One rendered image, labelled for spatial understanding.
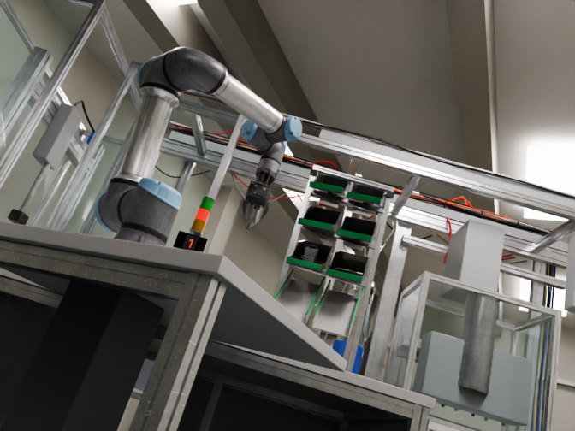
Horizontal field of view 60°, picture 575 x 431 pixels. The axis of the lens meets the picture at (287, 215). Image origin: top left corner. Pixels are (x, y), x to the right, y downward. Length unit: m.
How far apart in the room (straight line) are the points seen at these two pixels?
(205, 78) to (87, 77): 3.85
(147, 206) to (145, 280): 0.43
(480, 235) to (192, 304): 2.23
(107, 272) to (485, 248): 2.23
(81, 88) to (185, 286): 4.47
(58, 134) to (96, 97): 2.75
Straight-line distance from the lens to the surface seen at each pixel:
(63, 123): 2.59
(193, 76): 1.43
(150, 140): 1.43
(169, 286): 0.81
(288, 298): 1.84
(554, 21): 3.62
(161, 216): 1.24
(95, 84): 5.30
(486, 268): 2.79
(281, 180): 3.15
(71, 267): 0.96
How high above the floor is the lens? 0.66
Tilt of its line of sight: 22 degrees up
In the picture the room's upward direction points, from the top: 18 degrees clockwise
